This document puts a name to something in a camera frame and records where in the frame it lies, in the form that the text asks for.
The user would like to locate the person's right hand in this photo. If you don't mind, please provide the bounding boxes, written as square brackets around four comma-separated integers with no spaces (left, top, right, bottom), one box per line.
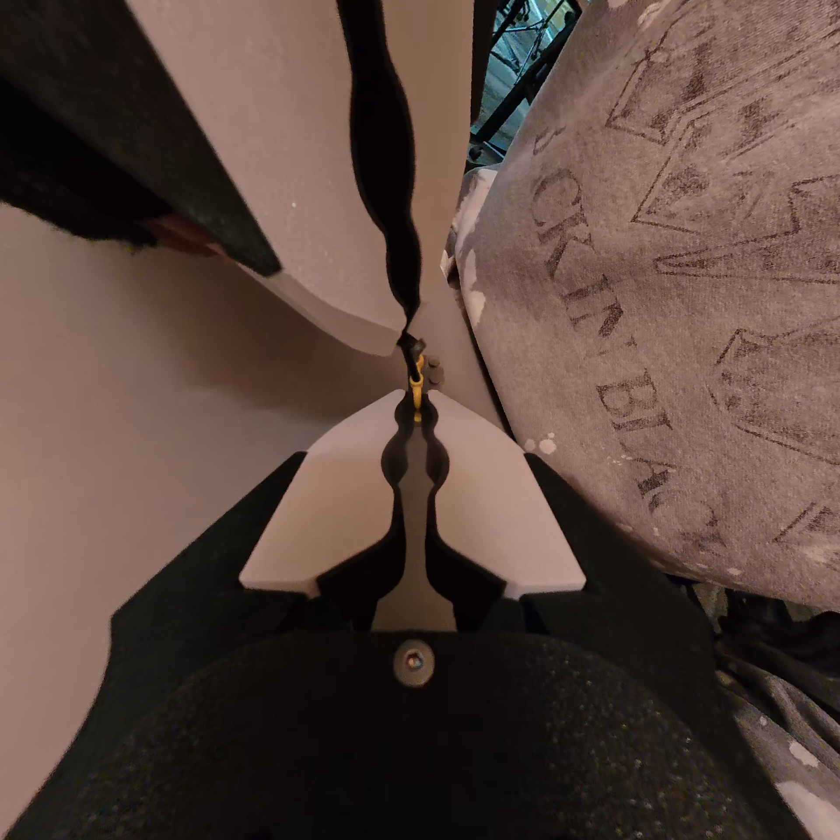
[136,213,227,259]

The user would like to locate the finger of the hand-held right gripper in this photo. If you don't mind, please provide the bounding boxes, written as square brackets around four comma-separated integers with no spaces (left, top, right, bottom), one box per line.
[415,0,476,336]
[125,0,409,358]

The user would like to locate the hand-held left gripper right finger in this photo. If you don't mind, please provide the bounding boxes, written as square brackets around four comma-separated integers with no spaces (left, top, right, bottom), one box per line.
[424,392,588,598]

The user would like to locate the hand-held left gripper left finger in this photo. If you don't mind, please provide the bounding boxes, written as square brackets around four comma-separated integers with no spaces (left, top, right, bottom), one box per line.
[239,390,410,594]

